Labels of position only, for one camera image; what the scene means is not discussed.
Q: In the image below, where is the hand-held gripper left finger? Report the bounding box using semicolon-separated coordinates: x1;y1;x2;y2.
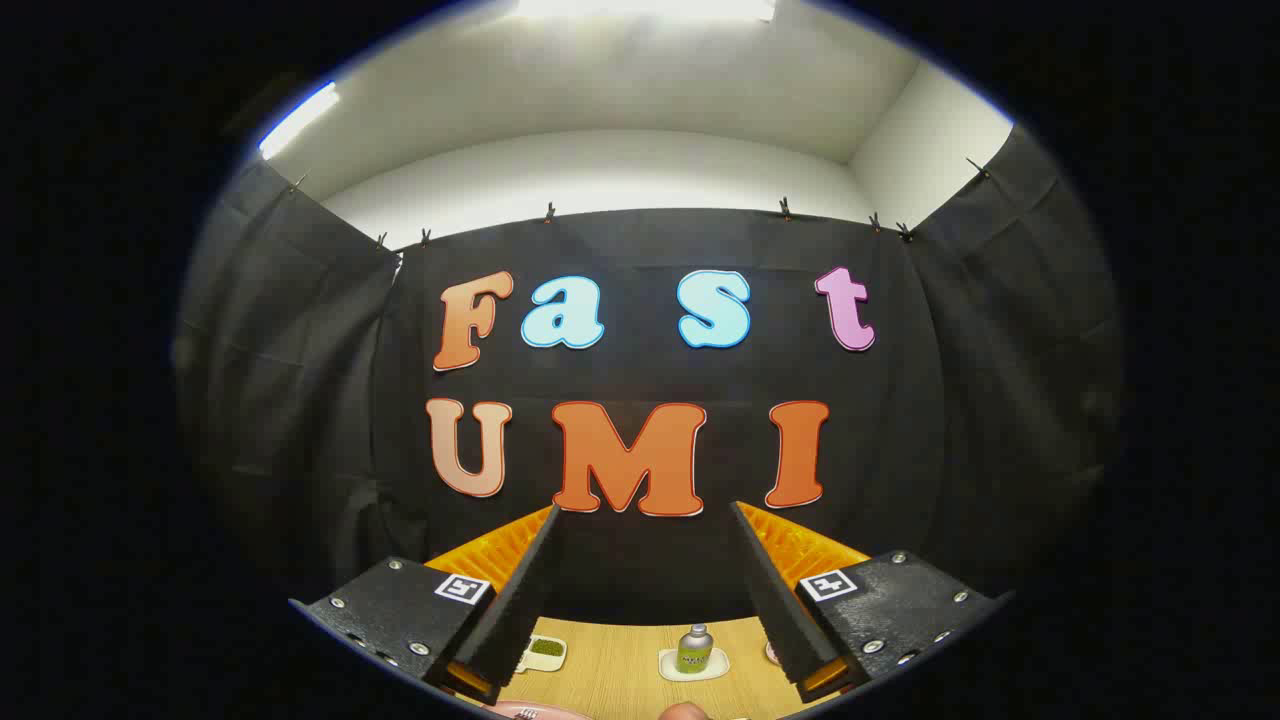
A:
288;503;561;706

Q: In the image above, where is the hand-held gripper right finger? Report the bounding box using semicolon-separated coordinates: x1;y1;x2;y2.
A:
730;500;1016;706

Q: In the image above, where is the white divided bean dish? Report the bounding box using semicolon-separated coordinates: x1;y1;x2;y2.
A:
518;635;569;674

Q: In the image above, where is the row of black cloth clips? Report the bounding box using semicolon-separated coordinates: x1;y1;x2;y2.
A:
288;155;991;251

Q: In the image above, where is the black backdrop cloth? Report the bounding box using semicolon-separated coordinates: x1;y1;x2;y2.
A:
170;125;1126;626

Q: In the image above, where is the white square coaster dish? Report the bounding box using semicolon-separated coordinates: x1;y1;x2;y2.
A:
658;647;732;683

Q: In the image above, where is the green soda can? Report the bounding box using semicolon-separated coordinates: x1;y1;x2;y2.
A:
677;624;714;675

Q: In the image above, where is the long ceiling light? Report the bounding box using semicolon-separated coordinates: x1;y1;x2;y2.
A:
258;82;342;161
515;0;777;23

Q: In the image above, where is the pink round plate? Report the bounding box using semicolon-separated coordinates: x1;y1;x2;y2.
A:
480;699;593;720

